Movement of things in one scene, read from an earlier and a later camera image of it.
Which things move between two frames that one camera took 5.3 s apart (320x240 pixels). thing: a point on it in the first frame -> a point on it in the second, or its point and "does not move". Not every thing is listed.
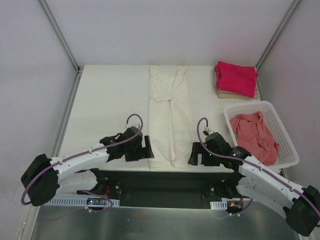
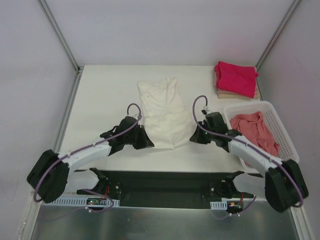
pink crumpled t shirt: x=253 y=136 does not move
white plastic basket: x=287 y=155 does not move
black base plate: x=166 y=189 does not move
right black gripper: x=204 y=155 -> x=201 y=135
